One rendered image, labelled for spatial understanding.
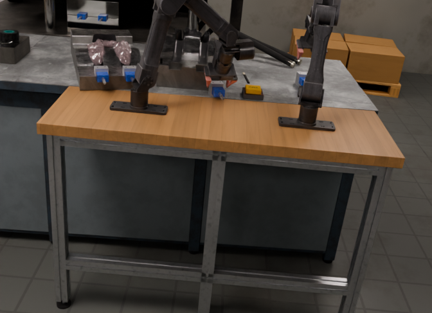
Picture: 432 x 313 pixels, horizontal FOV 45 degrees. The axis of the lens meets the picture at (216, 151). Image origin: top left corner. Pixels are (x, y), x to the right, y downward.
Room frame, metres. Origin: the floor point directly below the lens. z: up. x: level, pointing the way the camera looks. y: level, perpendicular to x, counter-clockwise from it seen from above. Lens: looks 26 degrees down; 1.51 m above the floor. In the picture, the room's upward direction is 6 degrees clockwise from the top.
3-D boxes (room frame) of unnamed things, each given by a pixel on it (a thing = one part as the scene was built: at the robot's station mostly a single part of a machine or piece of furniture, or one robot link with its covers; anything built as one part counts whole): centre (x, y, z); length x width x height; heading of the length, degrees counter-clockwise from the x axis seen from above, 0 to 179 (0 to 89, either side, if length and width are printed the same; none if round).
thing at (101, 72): (1.87, 0.45, 0.85); 0.13 x 0.05 x 0.05; 20
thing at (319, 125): (1.74, -0.31, 0.84); 0.20 x 0.07 x 0.08; 90
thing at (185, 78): (2.24, 0.14, 0.87); 0.50 x 0.26 x 0.14; 3
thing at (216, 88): (1.91, 0.01, 0.83); 0.13 x 0.05 x 0.05; 16
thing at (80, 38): (2.14, 0.50, 0.85); 0.50 x 0.26 x 0.11; 20
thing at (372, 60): (4.94, -1.11, 0.19); 1.09 x 0.78 x 0.38; 91
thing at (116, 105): (1.74, 0.29, 0.84); 0.20 x 0.07 x 0.08; 90
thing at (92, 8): (3.02, 0.73, 0.87); 0.50 x 0.27 x 0.17; 3
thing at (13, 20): (3.09, 0.78, 0.75); 1.30 x 0.84 x 0.06; 93
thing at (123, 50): (2.14, 0.49, 0.90); 0.26 x 0.18 x 0.08; 20
